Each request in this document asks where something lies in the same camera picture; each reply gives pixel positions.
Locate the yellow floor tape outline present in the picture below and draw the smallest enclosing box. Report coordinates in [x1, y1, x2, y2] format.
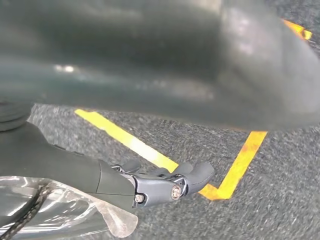
[74, 19, 313, 202]

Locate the braided black cable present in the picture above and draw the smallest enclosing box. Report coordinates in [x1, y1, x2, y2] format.
[0, 185, 52, 240]

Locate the clear plastic wrist guard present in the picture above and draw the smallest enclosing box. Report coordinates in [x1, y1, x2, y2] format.
[0, 175, 139, 240]

